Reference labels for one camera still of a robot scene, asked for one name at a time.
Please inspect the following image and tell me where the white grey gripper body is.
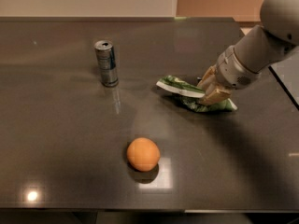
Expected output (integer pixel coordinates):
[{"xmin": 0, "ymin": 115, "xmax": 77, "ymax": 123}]
[{"xmin": 215, "ymin": 46, "xmax": 260, "ymax": 90}]

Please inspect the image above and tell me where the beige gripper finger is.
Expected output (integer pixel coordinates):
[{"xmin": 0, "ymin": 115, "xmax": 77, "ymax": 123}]
[
  {"xmin": 198, "ymin": 84, "xmax": 232, "ymax": 105},
  {"xmin": 197, "ymin": 65, "xmax": 218, "ymax": 92}
]

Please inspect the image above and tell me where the green jalapeno chip bag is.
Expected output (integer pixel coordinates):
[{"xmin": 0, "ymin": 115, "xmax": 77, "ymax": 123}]
[{"xmin": 156, "ymin": 75, "xmax": 237, "ymax": 113}]

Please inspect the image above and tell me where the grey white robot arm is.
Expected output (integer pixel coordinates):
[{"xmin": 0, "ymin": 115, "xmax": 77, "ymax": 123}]
[{"xmin": 198, "ymin": 0, "xmax": 299, "ymax": 105}]

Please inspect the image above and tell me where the orange fruit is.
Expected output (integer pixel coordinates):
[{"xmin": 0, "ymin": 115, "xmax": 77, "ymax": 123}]
[{"xmin": 126, "ymin": 137, "xmax": 161, "ymax": 172}]

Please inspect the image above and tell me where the silver blue drink can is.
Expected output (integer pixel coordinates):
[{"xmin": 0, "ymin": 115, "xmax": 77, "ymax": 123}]
[{"xmin": 94, "ymin": 40, "xmax": 119, "ymax": 87}]

